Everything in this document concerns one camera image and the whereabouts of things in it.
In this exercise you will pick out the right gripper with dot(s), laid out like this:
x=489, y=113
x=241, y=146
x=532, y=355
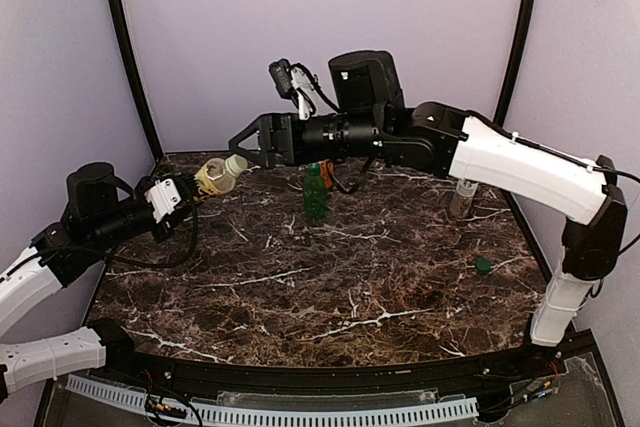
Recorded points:
x=273, y=139

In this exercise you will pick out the yellow tea bottle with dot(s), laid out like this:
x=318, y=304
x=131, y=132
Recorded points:
x=213, y=179

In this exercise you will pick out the green soda bottle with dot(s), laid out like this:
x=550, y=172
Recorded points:
x=315, y=195

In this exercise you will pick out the coffee latte bottle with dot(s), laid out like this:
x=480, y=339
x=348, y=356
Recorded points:
x=462, y=199

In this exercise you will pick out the green bottle cap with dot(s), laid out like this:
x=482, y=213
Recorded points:
x=483, y=266

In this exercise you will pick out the cream bottle cap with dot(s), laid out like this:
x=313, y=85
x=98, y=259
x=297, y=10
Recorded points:
x=235, y=165

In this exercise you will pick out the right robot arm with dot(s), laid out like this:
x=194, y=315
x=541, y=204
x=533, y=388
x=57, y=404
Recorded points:
x=368, y=118

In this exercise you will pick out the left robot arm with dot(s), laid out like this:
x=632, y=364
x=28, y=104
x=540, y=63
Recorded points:
x=102, y=212

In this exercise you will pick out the orange drink bottle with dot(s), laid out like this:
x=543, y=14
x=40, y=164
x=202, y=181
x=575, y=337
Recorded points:
x=327, y=173

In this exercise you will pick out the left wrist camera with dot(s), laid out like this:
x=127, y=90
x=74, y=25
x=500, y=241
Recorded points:
x=171, y=200

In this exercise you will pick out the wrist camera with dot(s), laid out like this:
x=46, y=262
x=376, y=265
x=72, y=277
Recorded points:
x=296, y=83
x=171, y=200

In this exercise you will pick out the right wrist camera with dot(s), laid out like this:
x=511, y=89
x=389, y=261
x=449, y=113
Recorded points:
x=296, y=83

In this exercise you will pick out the white slotted cable duct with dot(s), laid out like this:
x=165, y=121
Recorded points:
x=412, y=408

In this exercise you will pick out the left black frame post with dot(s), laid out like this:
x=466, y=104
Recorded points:
x=128, y=58

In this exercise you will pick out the black frame post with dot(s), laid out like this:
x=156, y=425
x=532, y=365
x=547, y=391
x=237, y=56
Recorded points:
x=516, y=53
x=128, y=58

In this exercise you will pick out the right black frame post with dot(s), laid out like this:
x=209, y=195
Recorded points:
x=516, y=53

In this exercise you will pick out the black front rail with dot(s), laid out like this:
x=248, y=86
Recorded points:
x=485, y=374

